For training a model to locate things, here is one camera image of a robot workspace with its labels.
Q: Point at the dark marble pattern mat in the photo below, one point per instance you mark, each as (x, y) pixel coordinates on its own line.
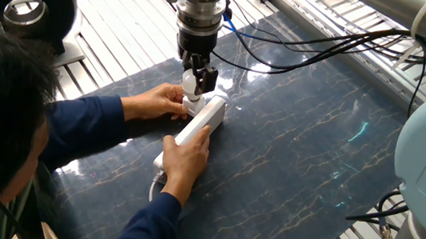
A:
(272, 162)

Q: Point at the navy sleeved right forearm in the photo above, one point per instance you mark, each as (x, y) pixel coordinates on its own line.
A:
(144, 228)

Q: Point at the white plug-in bulb holder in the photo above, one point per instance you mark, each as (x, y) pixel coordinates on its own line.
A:
(193, 105)

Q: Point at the white power strip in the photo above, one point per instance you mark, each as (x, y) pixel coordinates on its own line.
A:
(205, 114)

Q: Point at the person's left hand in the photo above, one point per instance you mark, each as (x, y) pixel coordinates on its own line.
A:
(158, 101)

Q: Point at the navy sleeved left forearm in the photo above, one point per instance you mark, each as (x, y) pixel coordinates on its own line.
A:
(83, 131)

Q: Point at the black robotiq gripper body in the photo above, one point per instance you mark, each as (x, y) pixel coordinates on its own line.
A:
(196, 43)

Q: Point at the grey device base plate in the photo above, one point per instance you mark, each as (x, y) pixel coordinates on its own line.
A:
(71, 55)

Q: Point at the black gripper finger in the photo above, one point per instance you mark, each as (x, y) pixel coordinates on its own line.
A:
(205, 78)
(186, 61)

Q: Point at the green trousered leg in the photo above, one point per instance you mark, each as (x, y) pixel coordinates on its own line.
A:
(7, 212)

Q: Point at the person's right hand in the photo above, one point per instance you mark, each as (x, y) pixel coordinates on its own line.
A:
(185, 160)

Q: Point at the white LED bulb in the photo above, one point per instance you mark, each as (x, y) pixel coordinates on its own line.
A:
(189, 82)

